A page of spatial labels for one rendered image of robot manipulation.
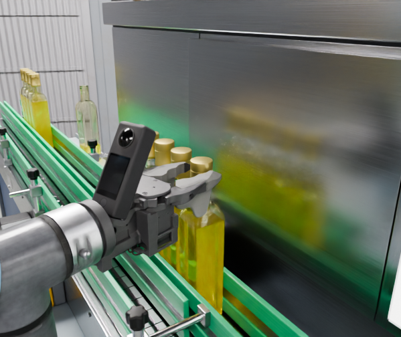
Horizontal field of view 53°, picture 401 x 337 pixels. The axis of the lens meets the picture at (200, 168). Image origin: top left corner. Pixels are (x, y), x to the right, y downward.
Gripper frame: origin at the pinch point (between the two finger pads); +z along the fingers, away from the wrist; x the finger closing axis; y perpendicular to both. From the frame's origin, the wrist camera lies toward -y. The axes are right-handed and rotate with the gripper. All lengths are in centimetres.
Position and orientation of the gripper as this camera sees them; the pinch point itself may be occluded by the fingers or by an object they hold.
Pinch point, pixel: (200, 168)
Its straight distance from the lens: 60.5
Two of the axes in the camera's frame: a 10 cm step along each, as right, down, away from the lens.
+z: 6.5, -2.7, 7.1
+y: 0.0, 9.3, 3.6
